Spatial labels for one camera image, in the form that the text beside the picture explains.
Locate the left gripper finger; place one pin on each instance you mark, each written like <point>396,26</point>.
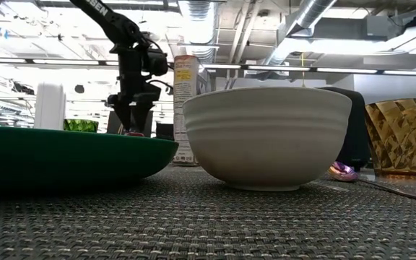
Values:
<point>141,113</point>
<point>123,113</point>

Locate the red apple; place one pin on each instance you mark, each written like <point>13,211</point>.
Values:
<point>134,134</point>

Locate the tall cereal box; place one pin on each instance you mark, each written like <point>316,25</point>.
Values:
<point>186,83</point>

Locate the iridescent purple spoon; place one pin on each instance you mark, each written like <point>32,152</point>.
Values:
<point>342,172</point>

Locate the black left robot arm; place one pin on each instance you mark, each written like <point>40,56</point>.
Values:
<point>110,18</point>

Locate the green drinking glass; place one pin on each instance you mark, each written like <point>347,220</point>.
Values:
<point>81,125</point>

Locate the green round plate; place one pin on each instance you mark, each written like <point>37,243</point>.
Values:
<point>67,159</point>

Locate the white rounded container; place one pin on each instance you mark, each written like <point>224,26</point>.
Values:
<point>50,106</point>

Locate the grey woven placemat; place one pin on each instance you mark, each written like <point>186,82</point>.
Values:
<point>193,224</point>

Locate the white ceramic bowl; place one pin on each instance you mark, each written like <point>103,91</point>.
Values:
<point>265,144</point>

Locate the long ceiling light strip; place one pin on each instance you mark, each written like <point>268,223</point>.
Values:
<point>338,70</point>

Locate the amber faceted drinking glass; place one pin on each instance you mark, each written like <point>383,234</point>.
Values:
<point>399,141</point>

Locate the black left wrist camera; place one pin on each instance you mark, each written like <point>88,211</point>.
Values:
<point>156,63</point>

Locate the silver ventilation duct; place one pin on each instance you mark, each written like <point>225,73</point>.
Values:
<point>303,21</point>

